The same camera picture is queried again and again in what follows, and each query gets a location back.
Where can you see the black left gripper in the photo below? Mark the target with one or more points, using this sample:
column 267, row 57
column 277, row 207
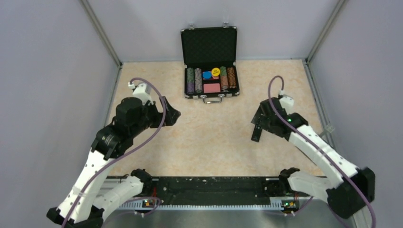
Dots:
column 171, row 114

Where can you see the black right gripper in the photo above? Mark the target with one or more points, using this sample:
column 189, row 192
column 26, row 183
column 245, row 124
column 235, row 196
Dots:
column 266, row 127

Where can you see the black remote control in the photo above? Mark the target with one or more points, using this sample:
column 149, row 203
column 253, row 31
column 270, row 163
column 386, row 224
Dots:
column 256, row 134

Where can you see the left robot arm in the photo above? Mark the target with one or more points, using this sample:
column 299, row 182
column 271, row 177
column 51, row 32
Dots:
column 84, row 207

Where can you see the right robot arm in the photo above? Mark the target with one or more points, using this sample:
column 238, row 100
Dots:
column 345, row 187

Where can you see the purple green chip stack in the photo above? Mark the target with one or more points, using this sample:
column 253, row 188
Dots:
column 190, row 80

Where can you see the red playing card deck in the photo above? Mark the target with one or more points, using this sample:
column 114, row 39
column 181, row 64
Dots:
column 211, row 88

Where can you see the blue dealer button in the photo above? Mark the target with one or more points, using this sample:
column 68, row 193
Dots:
column 206, row 75

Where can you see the orange black chip stack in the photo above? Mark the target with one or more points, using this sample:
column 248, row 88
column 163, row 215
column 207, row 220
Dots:
column 231, row 77

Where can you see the green red chip stack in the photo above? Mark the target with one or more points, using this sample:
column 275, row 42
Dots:
column 224, row 78

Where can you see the yellow big blind button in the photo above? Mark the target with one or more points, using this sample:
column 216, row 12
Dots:
column 215, row 72

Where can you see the black poker chip case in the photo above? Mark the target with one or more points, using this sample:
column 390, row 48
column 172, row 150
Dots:
column 207, row 48

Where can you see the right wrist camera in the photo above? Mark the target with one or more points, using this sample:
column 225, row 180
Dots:
column 287, row 102

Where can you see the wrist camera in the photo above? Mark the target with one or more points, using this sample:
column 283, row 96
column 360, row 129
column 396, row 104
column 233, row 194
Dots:
column 142, row 91
column 287, row 102

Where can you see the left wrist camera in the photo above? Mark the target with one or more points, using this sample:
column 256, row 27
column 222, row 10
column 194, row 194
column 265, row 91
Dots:
column 142, row 91

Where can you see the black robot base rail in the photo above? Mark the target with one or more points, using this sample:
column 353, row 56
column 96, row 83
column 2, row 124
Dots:
column 216, row 193

